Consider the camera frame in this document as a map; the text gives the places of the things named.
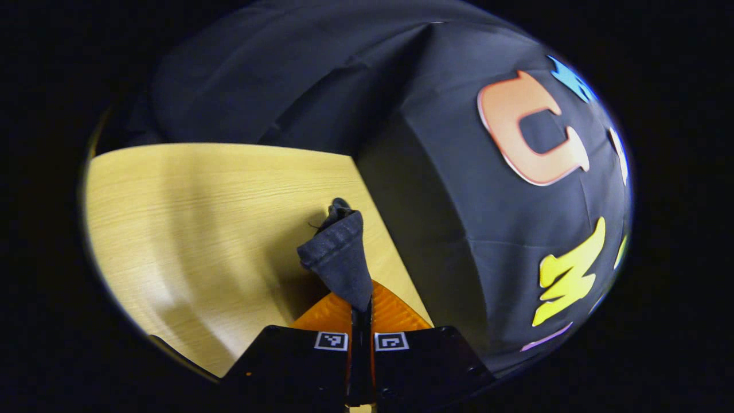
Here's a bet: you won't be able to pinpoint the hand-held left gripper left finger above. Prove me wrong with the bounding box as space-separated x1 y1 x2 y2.
220 291 364 411

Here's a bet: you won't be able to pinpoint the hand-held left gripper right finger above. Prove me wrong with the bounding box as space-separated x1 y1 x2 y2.
364 280 497 411

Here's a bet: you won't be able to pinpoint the dark grey jeans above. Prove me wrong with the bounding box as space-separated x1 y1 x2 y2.
296 197 374 314

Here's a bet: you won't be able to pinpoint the black backdrop cloth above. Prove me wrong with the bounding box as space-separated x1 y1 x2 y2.
115 0 635 375

